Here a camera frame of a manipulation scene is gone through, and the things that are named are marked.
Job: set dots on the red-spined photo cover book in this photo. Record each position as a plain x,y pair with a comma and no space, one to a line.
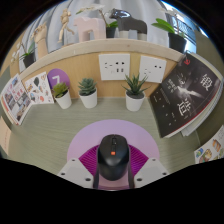
15,98

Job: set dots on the black computer mouse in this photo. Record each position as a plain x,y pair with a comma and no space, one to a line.
113,160

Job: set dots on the black cover book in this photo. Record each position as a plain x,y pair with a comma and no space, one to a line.
183,96

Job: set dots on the dark grey horse figure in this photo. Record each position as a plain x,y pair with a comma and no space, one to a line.
130,23

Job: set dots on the light grey curtain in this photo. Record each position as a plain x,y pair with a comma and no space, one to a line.
146,10

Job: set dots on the white wall socket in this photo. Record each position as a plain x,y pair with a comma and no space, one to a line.
114,66
152,69

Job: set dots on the white illustrated sticker sheet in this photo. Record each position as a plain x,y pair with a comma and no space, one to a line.
38,88

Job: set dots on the pink horse figure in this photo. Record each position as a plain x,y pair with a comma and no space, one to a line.
90,26

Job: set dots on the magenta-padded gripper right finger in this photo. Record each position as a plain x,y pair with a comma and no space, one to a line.
151,170

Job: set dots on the purple mouse pad with wrist rest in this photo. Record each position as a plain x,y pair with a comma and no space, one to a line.
113,128

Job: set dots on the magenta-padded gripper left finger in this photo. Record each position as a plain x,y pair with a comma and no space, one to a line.
76,170

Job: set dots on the wooden artist mannequin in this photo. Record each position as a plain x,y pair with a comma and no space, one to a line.
65,23

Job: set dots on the round purple number sign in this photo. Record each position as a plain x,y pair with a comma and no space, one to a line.
58,76

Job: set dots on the colourful food illustration card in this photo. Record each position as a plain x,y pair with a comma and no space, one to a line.
210,150

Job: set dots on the small succulent in white pot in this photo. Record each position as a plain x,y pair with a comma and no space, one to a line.
64,100
134,101
88,98

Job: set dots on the white orchid in black pot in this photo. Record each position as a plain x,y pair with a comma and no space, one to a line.
111,31
176,41
28,60

